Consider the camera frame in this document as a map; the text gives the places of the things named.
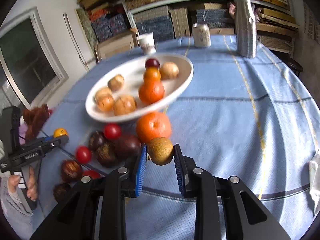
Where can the small orange fruit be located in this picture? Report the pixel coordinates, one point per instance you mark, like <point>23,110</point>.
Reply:
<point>152,74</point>

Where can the tan round fruit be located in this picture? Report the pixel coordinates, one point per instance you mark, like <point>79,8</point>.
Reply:
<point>169,70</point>

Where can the white drink can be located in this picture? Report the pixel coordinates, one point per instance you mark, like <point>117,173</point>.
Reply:
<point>201,35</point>

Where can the framed wooden panel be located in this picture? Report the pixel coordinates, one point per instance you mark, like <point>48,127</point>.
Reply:
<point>120,43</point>

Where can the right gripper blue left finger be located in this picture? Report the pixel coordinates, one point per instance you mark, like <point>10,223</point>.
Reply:
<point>140,168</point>

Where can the blue checked tablecloth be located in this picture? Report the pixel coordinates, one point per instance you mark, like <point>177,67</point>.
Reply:
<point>252,118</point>

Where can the grey striped bottle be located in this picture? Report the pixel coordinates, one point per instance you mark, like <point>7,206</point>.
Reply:
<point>246,30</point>

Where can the white crumpled tissue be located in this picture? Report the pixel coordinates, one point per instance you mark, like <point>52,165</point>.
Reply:
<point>314,177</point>

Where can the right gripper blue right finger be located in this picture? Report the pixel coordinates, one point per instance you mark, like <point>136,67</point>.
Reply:
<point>181,171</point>

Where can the white paper cup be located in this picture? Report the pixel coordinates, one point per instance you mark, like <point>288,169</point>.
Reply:
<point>146,43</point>

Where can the large orange tangerine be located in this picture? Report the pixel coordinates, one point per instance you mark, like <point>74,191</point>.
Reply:
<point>153,125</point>

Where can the dark purple plum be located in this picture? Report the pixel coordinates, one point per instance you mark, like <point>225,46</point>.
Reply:
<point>127,146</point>

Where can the brown kiwi fruit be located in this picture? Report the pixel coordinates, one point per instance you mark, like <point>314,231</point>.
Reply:
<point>160,151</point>

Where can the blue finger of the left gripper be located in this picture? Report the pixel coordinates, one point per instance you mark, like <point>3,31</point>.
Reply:
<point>47,139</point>

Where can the window with white frame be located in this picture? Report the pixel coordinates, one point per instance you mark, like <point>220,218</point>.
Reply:
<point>29,61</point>

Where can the red cherry tomato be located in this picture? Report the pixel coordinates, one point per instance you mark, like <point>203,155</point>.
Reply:
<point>112,131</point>

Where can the brown plush toy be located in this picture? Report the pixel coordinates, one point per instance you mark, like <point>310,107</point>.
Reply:
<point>35,119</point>

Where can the metal storage shelf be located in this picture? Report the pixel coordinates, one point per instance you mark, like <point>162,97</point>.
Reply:
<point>277,28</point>

